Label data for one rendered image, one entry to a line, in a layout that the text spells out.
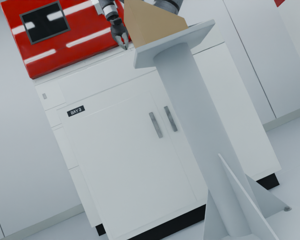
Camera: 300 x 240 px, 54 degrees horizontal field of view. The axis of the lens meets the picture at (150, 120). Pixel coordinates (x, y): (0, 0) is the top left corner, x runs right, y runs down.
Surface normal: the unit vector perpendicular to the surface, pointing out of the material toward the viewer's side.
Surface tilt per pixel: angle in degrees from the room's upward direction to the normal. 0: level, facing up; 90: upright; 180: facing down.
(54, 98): 90
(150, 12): 90
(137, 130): 90
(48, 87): 90
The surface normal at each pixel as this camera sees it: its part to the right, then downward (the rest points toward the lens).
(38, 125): 0.06, -0.08
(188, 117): -0.52, 0.17
